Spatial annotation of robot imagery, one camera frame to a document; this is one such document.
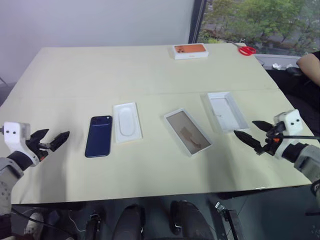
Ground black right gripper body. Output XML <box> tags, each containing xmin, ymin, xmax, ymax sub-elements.
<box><xmin>254</xmin><ymin>124</ymin><xmax>285</xmax><ymax>157</ymax></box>

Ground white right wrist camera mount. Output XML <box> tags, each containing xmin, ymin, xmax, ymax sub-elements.
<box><xmin>272</xmin><ymin>109</ymin><xmax>307</xmax><ymax>160</ymax></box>

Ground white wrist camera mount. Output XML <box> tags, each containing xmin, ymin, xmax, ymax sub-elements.
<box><xmin>272</xmin><ymin>109</ymin><xmax>307</xmax><ymax>160</ymax></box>
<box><xmin>3</xmin><ymin>121</ymin><xmax>41</xmax><ymax>167</ymax></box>

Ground red handled scissors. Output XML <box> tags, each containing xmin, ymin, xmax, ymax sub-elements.
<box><xmin>231</xmin><ymin>41</ymin><xmax>258</xmax><ymax>57</ymax></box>

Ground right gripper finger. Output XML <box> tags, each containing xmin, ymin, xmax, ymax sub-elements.
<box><xmin>251</xmin><ymin>120</ymin><xmax>273</xmax><ymax>134</ymax></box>
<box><xmin>233</xmin><ymin>129</ymin><xmax>264</xmax><ymax>152</ymax></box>

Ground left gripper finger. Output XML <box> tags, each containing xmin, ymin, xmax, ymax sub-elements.
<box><xmin>30</xmin><ymin>128</ymin><xmax>50</xmax><ymax>144</ymax></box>
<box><xmin>48</xmin><ymin>130</ymin><xmax>71</xmax><ymax>152</ymax></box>

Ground dark window frame post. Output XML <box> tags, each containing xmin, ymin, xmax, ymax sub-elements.
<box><xmin>187</xmin><ymin>0</ymin><xmax>207</xmax><ymax>45</ymax></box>

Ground white box with brown inside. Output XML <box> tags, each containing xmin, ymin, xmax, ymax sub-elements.
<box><xmin>163</xmin><ymin>107</ymin><xmax>213</xmax><ymax>158</ymax></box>

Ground white moulded insert tray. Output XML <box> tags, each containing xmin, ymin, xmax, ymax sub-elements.
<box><xmin>112</xmin><ymin>101</ymin><xmax>144</xmax><ymax>144</ymax></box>

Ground dark rounded shape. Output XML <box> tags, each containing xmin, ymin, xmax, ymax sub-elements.
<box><xmin>169</xmin><ymin>199</ymin><xmax>219</xmax><ymax>240</ymax></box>

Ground black floor cable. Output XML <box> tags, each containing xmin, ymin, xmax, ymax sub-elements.
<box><xmin>10</xmin><ymin>204</ymin><xmax>76</xmax><ymax>234</ymax></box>

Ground white shoe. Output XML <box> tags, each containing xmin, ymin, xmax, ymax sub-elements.
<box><xmin>24</xmin><ymin>211</ymin><xmax>45</xmax><ymax>236</ymax></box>

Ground black metal bracket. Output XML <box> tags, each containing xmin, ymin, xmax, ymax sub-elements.
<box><xmin>214</xmin><ymin>201</ymin><xmax>245</xmax><ymax>240</ymax></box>

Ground orange printed phone box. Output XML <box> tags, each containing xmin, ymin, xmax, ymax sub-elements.
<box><xmin>171</xmin><ymin>43</ymin><xmax>210</xmax><ymax>61</ymax></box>

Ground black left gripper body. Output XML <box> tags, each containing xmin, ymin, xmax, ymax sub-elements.
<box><xmin>24</xmin><ymin>136</ymin><xmax>57</xmax><ymax>162</ymax></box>

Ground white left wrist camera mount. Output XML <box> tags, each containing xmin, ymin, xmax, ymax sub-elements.
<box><xmin>3</xmin><ymin>121</ymin><xmax>41</xmax><ymax>167</ymax></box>

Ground person in black clothing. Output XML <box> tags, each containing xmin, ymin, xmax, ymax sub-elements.
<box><xmin>266</xmin><ymin>49</ymin><xmax>320</xmax><ymax>133</ymax></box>

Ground deep white box lid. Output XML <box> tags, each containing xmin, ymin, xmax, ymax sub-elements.
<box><xmin>199</xmin><ymin>91</ymin><xmax>250</xmax><ymax>135</ymax></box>

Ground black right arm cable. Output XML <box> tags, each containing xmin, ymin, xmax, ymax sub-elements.
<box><xmin>277</xmin><ymin>134</ymin><xmax>320</xmax><ymax>140</ymax></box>

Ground dark blue smartphone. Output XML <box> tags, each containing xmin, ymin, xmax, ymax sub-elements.
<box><xmin>84</xmin><ymin>115</ymin><xmax>113</xmax><ymax>159</ymax></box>

